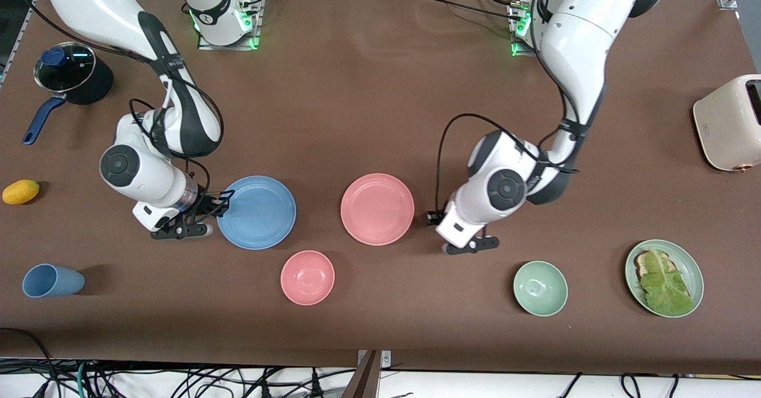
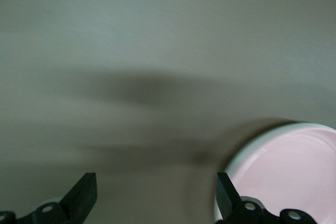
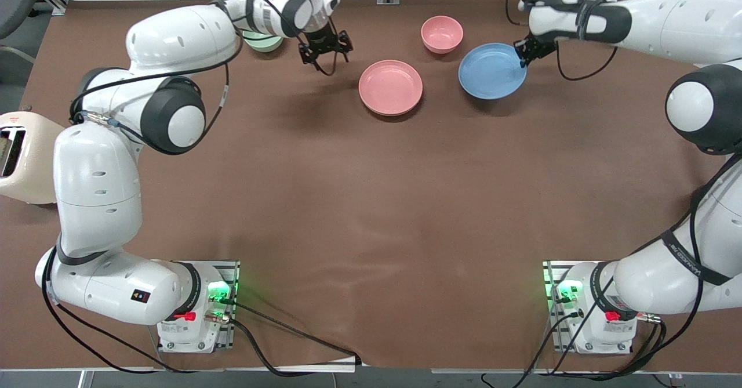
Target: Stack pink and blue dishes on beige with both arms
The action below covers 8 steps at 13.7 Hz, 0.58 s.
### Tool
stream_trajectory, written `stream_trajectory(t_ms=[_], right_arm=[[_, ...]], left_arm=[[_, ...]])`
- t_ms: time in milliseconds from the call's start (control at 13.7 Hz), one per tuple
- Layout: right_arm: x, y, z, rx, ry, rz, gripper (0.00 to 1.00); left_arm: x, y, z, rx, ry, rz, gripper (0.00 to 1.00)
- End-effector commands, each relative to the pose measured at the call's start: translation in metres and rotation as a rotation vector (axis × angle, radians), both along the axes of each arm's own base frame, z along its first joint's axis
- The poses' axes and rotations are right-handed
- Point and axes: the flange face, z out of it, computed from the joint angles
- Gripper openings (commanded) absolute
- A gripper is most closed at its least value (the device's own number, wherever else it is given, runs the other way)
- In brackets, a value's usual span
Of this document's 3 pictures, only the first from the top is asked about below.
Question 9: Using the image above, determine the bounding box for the blue shallow plate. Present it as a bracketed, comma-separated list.
[216, 176, 297, 250]

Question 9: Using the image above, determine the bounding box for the pink shallow plate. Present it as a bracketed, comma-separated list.
[340, 173, 416, 247]

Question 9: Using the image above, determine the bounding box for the green deep bowl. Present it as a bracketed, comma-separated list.
[512, 260, 569, 317]

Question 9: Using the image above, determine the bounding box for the pink deep bowl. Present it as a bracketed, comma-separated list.
[280, 250, 336, 306]

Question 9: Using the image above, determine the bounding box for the blue cup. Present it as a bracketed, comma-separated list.
[22, 264, 86, 299]

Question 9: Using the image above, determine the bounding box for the yellow lemon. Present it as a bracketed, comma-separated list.
[2, 179, 41, 206]

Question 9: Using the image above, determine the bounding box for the dark slanted bar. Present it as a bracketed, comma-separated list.
[342, 350, 382, 398]

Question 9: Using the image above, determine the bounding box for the glass lid with blue knob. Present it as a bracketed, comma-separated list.
[34, 42, 96, 93]

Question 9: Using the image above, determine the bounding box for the toast bread slice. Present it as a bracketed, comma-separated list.
[634, 250, 678, 283]

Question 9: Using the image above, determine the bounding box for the green lettuce leaf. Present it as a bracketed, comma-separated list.
[639, 248, 695, 316]

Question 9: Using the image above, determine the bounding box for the green shallow plate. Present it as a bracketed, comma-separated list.
[624, 239, 705, 318]

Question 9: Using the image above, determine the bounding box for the cream toaster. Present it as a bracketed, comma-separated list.
[693, 74, 761, 173]

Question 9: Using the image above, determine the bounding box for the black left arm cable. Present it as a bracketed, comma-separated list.
[435, 112, 581, 215]

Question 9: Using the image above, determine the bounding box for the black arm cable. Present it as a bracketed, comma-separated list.
[127, 76, 225, 208]
[435, 112, 581, 215]

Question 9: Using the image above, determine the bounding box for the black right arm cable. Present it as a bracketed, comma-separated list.
[127, 76, 225, 208]

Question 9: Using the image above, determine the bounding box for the black pot with blue handle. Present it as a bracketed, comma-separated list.
[23, 42, 115, 146]

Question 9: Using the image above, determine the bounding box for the metal table edge bracket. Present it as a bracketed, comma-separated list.
[356, 349, 393, 368]

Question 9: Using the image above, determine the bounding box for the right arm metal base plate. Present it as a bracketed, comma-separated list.
[197, 0, 262, 51]

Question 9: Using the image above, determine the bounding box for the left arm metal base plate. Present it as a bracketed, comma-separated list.
[508, 0, 539, 57]

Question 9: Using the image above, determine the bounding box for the black left base cable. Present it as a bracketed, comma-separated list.
[416, 0, 525, 21]

